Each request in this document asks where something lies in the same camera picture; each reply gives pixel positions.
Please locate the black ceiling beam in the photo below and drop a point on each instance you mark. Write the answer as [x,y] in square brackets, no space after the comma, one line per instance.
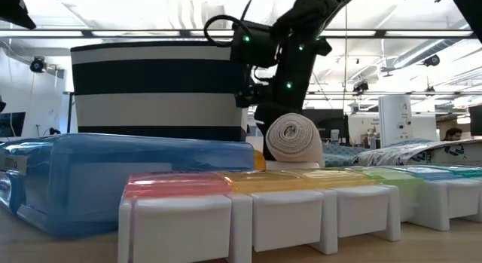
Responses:
[132,33]

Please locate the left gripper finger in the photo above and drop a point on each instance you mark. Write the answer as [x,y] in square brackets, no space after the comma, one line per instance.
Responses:
[17,12]

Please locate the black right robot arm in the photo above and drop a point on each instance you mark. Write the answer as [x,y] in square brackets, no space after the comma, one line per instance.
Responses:
[320,7]

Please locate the labelled amber pill bottle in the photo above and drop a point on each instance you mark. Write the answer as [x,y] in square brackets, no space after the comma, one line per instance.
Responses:
[260,161]

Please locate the person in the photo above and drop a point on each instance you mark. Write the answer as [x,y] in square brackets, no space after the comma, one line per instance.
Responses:
[453,134]

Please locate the black ceiling-mounted camera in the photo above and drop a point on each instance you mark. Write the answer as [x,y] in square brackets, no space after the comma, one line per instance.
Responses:
[360,86]
[37,65]
[432,60]

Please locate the blue first aid kit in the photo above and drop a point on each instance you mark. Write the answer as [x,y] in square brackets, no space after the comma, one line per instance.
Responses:
[94,172]

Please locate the rainbow weekly pill organizer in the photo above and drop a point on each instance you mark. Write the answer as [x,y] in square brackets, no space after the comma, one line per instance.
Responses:
[286,218]

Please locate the blue patterned fabric pouch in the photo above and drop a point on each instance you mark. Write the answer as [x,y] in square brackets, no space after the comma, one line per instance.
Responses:
[339,155]

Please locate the patterned blue white cloth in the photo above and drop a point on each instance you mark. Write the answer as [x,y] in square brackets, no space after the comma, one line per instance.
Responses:
[414,153]

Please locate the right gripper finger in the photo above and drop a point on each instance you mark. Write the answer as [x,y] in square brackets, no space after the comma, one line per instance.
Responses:
[269,114]

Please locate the black computer monitor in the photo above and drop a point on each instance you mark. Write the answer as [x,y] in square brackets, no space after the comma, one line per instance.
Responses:
[331,123]
[476,120]
[11,124]

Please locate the tan elastic bandage roll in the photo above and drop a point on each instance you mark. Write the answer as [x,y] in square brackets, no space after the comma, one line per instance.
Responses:
[293,138]

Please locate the navy white striped fabric basket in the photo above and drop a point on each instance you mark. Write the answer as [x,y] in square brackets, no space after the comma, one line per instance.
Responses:
[150,104]

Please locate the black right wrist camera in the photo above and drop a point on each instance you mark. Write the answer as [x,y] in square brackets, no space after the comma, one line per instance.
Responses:
[254,44]

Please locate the black stand pole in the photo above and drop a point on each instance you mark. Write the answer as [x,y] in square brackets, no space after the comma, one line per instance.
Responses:
[71,112]

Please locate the white plastic tube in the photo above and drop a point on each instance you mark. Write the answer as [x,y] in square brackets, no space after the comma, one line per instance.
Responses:
[293,166]

